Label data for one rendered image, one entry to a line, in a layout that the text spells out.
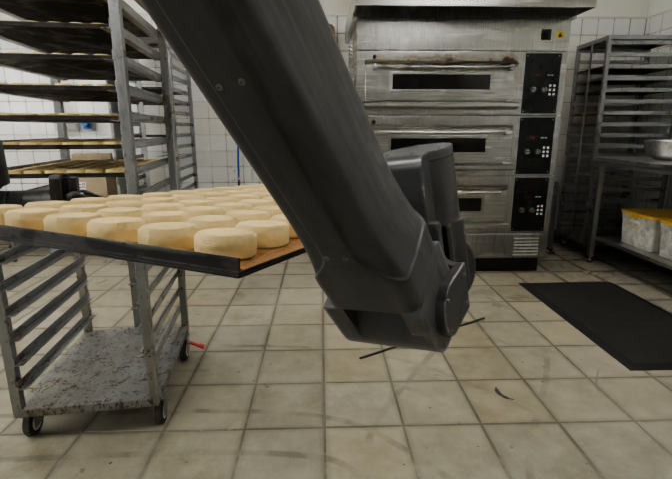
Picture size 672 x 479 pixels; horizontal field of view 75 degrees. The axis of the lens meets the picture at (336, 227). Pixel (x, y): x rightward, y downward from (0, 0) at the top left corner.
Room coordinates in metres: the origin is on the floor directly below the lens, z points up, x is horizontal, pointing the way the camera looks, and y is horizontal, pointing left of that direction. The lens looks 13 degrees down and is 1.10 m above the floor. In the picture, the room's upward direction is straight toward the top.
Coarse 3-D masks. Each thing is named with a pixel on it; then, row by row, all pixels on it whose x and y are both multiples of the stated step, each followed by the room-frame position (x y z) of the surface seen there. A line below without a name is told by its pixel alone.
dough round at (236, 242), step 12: (216, 228) 0.37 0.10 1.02; (228, 228) 0.37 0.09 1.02; (240, 228) 0.37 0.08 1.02; (204, 240) 0.33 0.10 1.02; (216, 240) 0.33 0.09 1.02; (228, 240) 0.33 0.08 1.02; (240, 240) 0.33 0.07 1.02; (252, 240) 0.34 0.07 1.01; (204, 252) 0.33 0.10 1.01; (216, 252) 0.33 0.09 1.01; (228, 252) 0.33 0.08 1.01; (240, 252) 0.33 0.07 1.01; (252, 252) 0.34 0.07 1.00
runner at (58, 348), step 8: (88, 312) 1.95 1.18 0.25; (80, 320) 1.86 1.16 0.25; (88, 320) 1.90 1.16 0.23; (72, 328) 1.77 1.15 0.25; (80, 328) 1.82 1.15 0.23; (64, 336) 1.70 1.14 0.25; (72, 336) 1.74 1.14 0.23; (56, 344) 1.63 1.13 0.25; (64, 344) 1.67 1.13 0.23; (48, 352) 1.56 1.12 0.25; (56, 352) 1.60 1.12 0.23; (40, 360) 1.50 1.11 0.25; (48, 360) 1.54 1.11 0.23; (32, 368) 1.44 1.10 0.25; (40, 368) 1.48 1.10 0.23; (24, 376) 1.39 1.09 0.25; (32, 376) 1.43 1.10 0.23; (24, 384) 1.38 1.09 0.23
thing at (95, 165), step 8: (72, 160) 1.89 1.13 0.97; (80, 160) 1.91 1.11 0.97; (88, 160) 1.89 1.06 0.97; (96, 160) 1.92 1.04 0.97; (104, 160) 1.89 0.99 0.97; (112, 160) 1.94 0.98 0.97; (120, 160) 1.89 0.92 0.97; (144, 160) 1.97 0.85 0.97; (152, 160) 1.90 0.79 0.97; (24, 168) 1.50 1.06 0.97; (32, 168) 1.52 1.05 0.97; (40, 168) 1.50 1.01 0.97; (48, 168) 1.50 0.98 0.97; (56, 168) 1.50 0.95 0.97; (64, 168) 1.50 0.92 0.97; (72, 168) 1.54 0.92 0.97; (80, 168) 1.50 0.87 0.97; (88, 168) 1.51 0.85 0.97; (96, 168) 1.50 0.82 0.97; (104, 168) 1.50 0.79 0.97; (112, 168) 1.51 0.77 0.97; (120, 168) 1.51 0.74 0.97
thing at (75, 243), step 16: (16, 240) 0.39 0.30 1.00; (32, 240) 0.38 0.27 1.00; (48, 240) 0.38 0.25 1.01; (64, 240) 0.37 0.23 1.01; (80, 240) 0.36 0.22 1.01; (96, 240) 0.35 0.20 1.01; (112, 240) 0.34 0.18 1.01; (112, 256) 0.34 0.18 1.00; (128, 256) 0.34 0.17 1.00; (144, 256) 0.33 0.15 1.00; (160, 256) 0.32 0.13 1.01; (176, 256) 0.32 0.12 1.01; (192, 256) 0.31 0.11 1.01; (208, 256) 0.30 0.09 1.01; (224, 256) 0.30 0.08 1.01; (288, 256) 0.35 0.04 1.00; (208, 272) 0.30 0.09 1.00; (224, 272) 0.30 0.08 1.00; (240, 272) 0.29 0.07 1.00
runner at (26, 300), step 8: (72, 264) 1.85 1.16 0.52; (80, 264) 1.91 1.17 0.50; (64, 272) 1.77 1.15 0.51; (72, 272) 1.80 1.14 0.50; (48, 280) 1.64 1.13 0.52; (56, 280) 1.70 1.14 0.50; (40, 288) 1.57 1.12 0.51; (48, 288) 1.61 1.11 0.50; (24, 296) 1.46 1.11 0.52; (32, 296) 1.51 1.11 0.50; (40, 296) 1.52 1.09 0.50; (16, 304) 1.41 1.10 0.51; (24, 304) 1.45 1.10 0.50; (8, 312) 1.36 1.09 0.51; (16, 312) 1.38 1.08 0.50
